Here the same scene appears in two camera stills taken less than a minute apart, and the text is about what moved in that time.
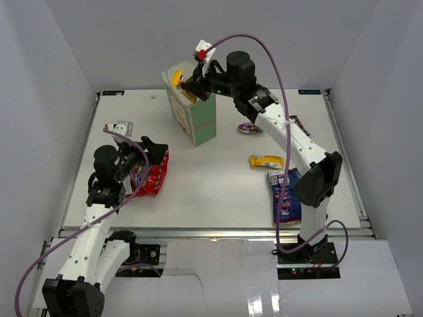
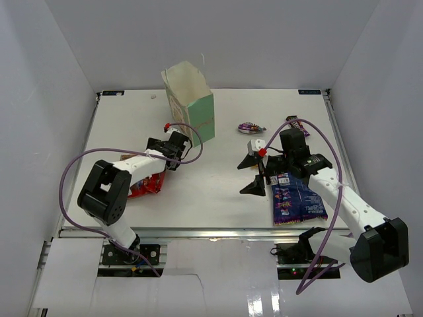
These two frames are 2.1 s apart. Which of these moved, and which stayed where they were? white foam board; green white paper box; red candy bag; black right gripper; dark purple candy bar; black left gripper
Moved: black right gripper; black left gripper
Stayed: dark purple candy bar; green white paper box; red candy bag; white foam board
